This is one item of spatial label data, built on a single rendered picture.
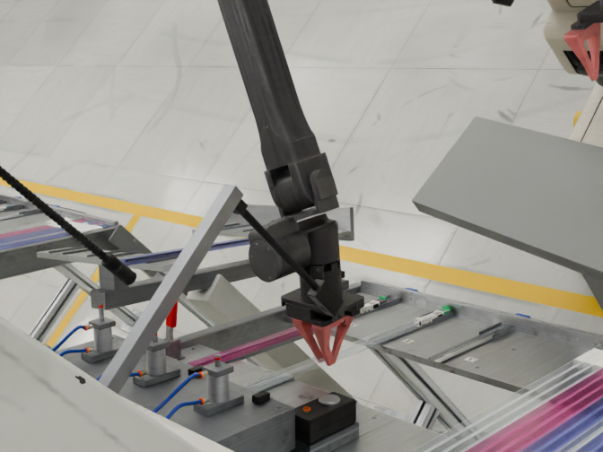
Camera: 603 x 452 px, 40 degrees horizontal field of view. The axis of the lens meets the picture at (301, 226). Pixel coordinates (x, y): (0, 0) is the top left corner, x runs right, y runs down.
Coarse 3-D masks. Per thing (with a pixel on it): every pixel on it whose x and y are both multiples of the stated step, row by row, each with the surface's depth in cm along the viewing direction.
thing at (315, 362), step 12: (444, 312) 135; (408, 324) 128; (420, 324) 130; (372, 336) 123; (384, 336) 124; (348, 348) 118; (360, 348) 120; (312, 360) 114; (324, 360) 115; (336, 360) 117; (276, 372) 110; (288, 372) 110; (300, 372) 112; (252, 384) 106; (264, 384) 107
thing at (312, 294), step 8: (320, 280) 91; (320, 288) 90; (328, 288) 91; (312, 296) 90; (320, 296) 91; (328, 296) 92; (336, 296) 93; (320, 304) 91; (328, 304) 92; (336, 304) 93; (328, 312) 92; (336, 312) 93
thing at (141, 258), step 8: (232, 240) 143; (240, 240) 144; (248, 240) 145; (216, 248) 140; (128, 256) 128; (136, 256) 127; (144, 256) 128; (152, 256) 130; (160, 256) 131; (168, 256) 132; (128, 264) 126
